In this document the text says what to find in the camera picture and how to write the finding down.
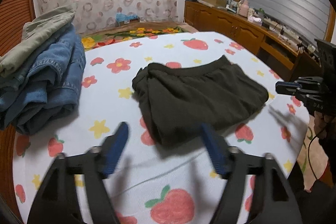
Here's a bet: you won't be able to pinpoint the black pants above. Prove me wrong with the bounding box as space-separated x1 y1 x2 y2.
132 56 269 147

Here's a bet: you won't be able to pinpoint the right hand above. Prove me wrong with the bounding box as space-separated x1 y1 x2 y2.
314 111 335 142

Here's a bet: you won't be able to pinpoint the wooden sideboard cabinet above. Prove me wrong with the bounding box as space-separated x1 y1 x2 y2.
184 0 322 81

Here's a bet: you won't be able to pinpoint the pink tissue pack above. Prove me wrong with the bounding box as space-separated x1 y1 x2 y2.
248 15 263 26

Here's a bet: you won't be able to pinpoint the pink thermos jug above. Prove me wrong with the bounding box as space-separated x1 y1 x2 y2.
238 0 249 18

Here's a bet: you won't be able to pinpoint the blue denim jeans lower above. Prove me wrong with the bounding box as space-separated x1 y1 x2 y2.
1 32 86 135

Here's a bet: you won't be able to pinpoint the blue denim jeans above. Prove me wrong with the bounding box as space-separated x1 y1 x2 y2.
1 23 86 119
1 32 86 135

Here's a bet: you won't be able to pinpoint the blue denim jeans upper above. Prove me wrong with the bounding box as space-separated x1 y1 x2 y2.
1 23 86 119

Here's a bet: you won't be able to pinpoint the cardboard box on cabinet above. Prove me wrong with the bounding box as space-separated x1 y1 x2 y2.
201 0 227 8

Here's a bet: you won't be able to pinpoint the brown floral blanket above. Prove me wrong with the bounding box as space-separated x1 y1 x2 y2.
81 22 198 51

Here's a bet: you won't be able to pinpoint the grey folded garment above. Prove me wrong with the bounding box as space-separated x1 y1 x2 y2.
1 2 77 77

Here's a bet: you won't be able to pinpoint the cardboard box with blue cloth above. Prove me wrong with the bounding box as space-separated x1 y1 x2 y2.
115 12 139 27

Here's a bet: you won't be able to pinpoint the brown louvered wardrobe door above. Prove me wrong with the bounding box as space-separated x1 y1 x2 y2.
0 0 35 56

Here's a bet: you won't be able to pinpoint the black cable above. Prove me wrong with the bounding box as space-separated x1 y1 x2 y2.
307 118 332 183

